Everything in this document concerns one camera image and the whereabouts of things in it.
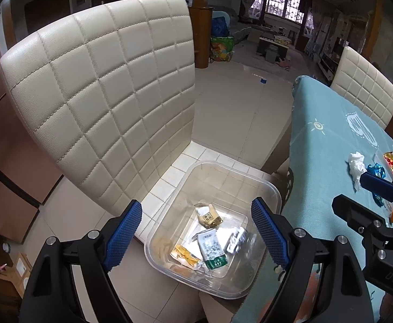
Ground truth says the cream drink carton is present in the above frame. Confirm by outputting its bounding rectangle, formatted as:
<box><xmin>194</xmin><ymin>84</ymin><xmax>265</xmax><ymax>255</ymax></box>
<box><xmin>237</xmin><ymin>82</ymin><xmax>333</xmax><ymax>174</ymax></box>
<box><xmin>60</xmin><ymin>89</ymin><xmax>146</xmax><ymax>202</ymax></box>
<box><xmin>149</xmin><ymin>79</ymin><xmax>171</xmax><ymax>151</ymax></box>
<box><xmin>196</xmin><ymin>203</ymin><xmax>223</xmax><ymax>228</ymax></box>

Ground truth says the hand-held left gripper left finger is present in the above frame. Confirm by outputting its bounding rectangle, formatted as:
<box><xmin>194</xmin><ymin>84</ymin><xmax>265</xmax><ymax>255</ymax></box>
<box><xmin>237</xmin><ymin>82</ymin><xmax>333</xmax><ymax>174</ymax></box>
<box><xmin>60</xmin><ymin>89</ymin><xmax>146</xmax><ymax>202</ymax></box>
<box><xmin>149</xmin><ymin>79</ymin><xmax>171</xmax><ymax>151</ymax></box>
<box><xmin>19</xmin><ymin>199</ymin><xmax>143</xmax><ymax>323</ymax></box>

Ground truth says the white tissue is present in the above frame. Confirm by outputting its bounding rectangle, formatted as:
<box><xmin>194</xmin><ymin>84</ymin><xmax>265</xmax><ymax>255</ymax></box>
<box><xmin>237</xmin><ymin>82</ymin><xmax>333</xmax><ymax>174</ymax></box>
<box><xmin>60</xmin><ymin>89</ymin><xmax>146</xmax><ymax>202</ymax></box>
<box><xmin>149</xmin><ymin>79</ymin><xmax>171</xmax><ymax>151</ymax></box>
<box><xmin>346</xmin><ymin>152</ymin><xmax>367</xmax><ymax>192</ymax></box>

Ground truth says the low coffee table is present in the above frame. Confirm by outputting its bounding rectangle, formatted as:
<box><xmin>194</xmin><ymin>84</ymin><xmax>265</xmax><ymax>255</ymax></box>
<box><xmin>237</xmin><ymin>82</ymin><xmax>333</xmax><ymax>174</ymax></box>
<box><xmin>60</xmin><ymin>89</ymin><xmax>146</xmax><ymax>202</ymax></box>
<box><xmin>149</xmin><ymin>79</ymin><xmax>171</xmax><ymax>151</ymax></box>
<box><xmin>259</xmin><ymin>34</ymin><xmax>290</xmax><ymax>58</ymax></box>

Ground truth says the white media stand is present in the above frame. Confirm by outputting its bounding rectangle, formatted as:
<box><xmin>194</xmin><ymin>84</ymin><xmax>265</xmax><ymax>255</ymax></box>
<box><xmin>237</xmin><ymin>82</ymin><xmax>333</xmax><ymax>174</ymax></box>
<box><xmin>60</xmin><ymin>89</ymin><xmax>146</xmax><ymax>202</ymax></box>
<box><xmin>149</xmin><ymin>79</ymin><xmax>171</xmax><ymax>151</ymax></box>
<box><xmin>318</xmin><ymin>50</ymin><xmax>339</xmax><ymax>79</ymax></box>

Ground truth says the colourful printed bag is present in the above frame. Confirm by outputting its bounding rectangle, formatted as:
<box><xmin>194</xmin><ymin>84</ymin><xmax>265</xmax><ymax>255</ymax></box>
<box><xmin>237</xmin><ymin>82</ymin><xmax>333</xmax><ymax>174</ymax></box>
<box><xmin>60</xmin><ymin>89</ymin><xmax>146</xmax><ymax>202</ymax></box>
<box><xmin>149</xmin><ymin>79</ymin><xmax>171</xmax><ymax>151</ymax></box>
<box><xmin>210</xmin><ymin>36</ymin><xmax>235</xmax><ymax>63</ymax></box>

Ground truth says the yellow snack wrapper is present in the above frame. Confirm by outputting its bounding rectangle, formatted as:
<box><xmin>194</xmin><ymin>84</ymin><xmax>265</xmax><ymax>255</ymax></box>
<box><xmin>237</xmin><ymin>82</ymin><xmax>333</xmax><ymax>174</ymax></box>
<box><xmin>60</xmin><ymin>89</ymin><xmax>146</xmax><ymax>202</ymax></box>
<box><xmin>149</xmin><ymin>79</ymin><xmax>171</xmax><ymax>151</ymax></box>
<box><xmin>171</xmin><ymin>245</ymin><xmax>204</xmax><ymax>270</ymax></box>

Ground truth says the cardboard box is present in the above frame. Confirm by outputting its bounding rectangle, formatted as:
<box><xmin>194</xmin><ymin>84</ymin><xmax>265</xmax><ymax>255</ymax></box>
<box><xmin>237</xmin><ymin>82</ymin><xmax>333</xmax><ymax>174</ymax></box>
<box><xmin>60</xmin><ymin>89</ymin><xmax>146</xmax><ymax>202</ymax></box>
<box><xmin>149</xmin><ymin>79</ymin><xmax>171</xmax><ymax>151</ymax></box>
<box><xmin>0</xmin><ymin>252</ymin><xmax>33</xmax><ymax>290</ymax></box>

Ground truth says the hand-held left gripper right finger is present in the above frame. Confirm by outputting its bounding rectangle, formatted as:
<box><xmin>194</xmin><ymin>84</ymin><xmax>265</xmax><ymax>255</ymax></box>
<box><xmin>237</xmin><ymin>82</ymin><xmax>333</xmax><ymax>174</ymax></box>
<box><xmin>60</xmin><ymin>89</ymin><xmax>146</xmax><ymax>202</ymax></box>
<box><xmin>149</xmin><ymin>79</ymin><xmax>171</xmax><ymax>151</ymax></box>
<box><xmin>250</xmin><ymin>197</ymin><xmax>375</xmax><ymax>323</ymax></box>

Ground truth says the green and white carton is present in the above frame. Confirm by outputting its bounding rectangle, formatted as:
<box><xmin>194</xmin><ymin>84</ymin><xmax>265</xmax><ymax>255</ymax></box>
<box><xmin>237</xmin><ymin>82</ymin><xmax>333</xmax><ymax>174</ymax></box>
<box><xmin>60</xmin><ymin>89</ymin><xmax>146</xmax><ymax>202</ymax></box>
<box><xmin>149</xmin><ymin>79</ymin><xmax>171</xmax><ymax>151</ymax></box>
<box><xmin>196</xmin><ymin>228</ymin><xmax>227</xmax><ymax>270</ymax></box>

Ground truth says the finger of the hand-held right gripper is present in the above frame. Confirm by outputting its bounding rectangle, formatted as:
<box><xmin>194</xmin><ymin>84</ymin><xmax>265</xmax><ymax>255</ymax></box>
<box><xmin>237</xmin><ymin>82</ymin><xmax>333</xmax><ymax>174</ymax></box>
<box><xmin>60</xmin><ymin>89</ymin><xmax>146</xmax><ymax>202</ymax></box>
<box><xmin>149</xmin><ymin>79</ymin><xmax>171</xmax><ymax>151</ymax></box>
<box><xmin>332</xmin><ymin>194</ymin><xmax>393</xmax><ymax>260</ymax></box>
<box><xmin>359</xmin><ymin>171</ymin><xmax>393</xmax><ymax>209</ymax></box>

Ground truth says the silver foil wrapper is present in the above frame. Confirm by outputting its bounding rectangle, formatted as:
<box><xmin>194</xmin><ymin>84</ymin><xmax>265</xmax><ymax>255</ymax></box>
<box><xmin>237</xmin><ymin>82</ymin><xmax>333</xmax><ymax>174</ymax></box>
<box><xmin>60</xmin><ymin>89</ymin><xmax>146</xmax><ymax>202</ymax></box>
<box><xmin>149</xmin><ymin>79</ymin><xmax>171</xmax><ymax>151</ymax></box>
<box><xmin>226</xmin><ymin>227</ymin><xmax>250</xmax><ymax>253</ymax></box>

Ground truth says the brown door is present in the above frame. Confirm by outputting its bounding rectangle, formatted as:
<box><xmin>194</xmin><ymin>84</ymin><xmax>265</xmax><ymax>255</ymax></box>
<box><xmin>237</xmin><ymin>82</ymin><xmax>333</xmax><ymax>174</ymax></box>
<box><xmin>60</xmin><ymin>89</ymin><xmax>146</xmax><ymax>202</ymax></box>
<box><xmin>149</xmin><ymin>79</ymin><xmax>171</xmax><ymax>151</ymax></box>
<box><xmin>24</xmin><ymin>0</ymin><xmax>71</xmax><ymax>35</ymax></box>

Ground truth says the blue printed tablecloth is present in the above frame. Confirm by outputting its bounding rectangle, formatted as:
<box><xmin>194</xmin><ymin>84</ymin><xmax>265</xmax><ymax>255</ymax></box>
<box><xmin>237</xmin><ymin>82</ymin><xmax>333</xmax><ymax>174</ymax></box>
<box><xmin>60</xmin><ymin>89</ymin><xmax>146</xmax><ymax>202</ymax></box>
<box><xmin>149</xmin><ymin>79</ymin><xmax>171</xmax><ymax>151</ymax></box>
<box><xmin>237</xmin><ymin>76</ymin><xmax>393</xmax><ymax>323</ymax></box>

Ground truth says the blue bag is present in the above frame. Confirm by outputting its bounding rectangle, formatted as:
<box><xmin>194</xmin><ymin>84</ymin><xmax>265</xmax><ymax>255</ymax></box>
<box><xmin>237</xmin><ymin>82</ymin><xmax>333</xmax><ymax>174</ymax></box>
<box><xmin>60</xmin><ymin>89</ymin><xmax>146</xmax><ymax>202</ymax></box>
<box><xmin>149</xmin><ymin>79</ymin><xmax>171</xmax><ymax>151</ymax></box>
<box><xmin>212</xmin><ymin>16</ymin><xmax>231</xmax><ymax>37</ymax></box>

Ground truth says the brown wooden cabinet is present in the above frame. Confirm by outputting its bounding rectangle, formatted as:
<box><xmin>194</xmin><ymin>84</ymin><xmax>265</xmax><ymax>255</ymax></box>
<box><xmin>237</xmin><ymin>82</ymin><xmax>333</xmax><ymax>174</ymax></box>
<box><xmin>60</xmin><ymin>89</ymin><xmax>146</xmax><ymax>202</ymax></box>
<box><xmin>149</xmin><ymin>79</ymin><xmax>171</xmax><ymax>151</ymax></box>
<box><xmin>0</xmin><ymin>23</ymin><xmax>63</xmax><ymax>244</ymax></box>

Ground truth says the barred window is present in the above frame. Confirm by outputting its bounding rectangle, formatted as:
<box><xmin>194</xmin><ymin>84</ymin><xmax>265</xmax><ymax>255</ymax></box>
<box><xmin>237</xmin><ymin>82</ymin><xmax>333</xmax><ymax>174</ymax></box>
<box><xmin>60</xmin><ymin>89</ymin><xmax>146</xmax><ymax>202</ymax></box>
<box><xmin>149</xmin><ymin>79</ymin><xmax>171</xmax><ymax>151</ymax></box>
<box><xmin>263</xmin><ymin>0</ymin><xmax>307</xmax><ymax>25</ymax></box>

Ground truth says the shiny blue wrapper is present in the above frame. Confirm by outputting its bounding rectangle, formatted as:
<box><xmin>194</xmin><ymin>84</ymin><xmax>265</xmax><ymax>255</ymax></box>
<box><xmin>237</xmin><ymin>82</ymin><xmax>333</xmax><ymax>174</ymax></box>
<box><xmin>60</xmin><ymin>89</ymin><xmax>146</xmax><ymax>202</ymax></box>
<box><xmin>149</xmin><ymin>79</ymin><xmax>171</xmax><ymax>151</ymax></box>
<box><xmin>366</xmin><ymin>162</ymin><xmax>387</xmax><ymax>179</ymax></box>

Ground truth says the clear plastic bin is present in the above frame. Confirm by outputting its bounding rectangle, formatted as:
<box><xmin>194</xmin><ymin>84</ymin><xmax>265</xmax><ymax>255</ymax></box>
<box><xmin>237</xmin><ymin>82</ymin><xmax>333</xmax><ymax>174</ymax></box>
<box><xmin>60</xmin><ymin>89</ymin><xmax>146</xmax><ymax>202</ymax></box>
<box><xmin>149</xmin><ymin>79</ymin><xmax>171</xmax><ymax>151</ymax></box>
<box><xmin>144</xmin><ymin>160</ymin><xmax>282</xmax><ymax>300</ymax></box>

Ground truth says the slim wooden pillar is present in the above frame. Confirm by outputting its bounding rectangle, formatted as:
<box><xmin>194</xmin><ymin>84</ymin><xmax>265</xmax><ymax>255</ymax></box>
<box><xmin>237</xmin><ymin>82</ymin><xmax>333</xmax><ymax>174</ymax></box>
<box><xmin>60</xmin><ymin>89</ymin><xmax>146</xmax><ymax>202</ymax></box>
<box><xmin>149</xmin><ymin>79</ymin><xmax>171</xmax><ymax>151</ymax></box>
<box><xmin>371</xmin><ymin>0</ymin><xmax>385</xmax><ymax>31</ymax></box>

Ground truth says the wooden pillar with cabinet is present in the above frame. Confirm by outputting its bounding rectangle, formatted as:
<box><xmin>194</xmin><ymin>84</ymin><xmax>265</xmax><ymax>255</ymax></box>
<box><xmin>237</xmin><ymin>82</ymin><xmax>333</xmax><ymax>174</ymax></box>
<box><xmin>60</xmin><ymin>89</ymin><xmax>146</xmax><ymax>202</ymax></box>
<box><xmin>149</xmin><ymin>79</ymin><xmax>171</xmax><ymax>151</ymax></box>
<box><xmin>188</xmin><ymin>0</ymin><xmax>214</xmax><ymax>69</ymax></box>

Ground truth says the grey sofa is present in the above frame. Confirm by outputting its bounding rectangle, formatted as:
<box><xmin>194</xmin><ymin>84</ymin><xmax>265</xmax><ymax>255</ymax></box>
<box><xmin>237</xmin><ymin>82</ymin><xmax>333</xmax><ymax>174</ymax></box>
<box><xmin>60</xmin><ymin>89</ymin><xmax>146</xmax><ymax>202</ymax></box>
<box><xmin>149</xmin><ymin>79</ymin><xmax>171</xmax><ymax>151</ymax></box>
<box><xmin>213</xmin><ymin>5</ymin><xmax>255</xmax><ymax>45</ymax></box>

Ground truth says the red and gold wrapper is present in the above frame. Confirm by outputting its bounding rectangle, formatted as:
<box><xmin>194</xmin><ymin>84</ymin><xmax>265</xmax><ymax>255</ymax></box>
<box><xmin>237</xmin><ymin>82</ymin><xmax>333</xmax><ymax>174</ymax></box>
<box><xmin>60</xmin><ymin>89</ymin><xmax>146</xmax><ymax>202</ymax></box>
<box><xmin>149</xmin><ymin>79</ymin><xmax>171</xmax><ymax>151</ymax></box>
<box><xmin>383</xmin><ymin>151</ymin><xmax>393</xmax><ymax>180</ymax></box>

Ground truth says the large cream quilted chair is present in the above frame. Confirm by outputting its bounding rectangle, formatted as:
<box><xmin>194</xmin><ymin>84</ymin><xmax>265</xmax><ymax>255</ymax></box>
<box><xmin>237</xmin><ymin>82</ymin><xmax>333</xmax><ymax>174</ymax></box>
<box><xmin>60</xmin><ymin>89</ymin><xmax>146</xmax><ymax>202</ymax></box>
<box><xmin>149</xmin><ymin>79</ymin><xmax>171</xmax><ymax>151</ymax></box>
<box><xmin>0</xmin><ymin>0</ymin><xmax>278</xmax><ymax>246</ymax></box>

